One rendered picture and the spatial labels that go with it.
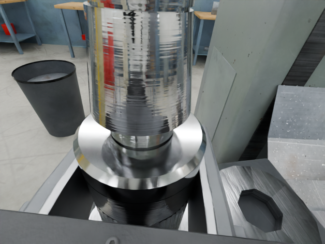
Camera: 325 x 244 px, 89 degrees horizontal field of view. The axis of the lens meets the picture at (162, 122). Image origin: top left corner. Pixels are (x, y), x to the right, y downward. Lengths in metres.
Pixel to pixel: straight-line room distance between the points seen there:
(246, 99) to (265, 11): 0.21
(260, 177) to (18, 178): 1.73
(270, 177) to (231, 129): 0.41
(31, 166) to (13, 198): 0.28
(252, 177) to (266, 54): 0.36
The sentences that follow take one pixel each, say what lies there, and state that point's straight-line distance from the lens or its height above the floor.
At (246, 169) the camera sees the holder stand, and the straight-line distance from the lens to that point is 0.20.
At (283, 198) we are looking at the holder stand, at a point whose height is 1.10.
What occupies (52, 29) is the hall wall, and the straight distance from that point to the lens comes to 4.97.
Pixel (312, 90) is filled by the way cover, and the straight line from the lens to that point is 0.61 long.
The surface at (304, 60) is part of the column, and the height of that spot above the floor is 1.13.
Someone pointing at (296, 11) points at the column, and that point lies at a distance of 0.49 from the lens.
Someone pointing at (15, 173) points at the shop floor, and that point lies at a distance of 1.84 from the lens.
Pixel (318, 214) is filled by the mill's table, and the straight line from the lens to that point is 0.51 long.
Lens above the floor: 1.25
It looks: 39 degrees down
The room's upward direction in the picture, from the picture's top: 5 degrees clockwise
